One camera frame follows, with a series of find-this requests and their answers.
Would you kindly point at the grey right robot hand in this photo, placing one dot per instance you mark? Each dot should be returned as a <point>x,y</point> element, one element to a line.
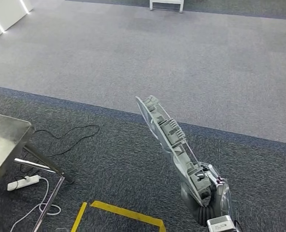
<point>223,198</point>

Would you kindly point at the silver plastic wheel hubcap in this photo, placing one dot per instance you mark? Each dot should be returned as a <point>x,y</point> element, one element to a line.
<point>172,137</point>

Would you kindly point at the steel workbench table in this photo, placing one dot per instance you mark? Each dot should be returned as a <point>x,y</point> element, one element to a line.
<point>5,141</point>

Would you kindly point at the yellow floor tape outline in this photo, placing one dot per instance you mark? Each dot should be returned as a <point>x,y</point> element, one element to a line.
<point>124,212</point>

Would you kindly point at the white low bench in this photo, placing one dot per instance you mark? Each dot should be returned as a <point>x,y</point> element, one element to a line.
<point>167,2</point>

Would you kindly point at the white power strip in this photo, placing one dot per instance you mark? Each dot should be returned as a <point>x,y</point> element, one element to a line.
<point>24,183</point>

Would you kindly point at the white lit display counter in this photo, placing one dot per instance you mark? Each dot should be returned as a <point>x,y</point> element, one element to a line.
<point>2,16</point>

